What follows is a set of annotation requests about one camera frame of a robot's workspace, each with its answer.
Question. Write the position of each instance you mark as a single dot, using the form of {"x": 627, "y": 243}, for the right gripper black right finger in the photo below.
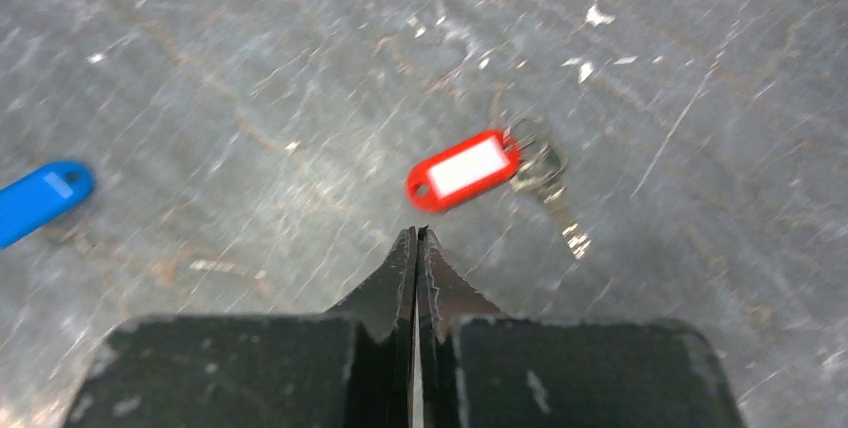
{"x": 484, "y": 368}

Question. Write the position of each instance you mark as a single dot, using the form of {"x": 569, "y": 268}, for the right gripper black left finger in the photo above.
{"x": 349, "y": 366}

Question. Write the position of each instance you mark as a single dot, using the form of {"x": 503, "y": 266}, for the key with red tag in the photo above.
{"x": 523, "y": 155}

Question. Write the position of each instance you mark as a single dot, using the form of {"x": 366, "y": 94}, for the key with blue tag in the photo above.
{"x": 41, "y": 196}

